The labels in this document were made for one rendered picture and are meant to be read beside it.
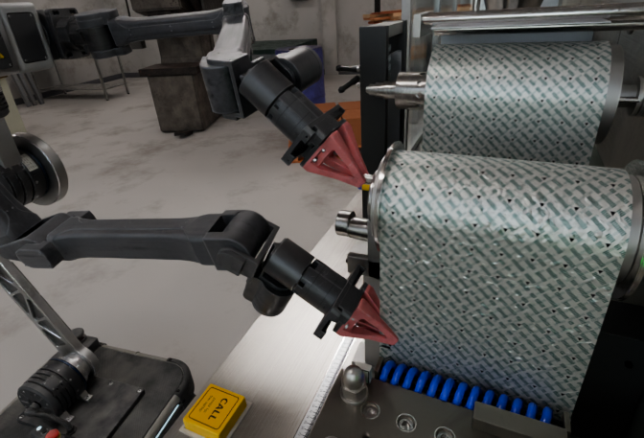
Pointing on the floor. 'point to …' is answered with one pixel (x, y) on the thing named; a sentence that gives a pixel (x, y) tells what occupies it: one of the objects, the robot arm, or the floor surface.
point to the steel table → (85, 83)
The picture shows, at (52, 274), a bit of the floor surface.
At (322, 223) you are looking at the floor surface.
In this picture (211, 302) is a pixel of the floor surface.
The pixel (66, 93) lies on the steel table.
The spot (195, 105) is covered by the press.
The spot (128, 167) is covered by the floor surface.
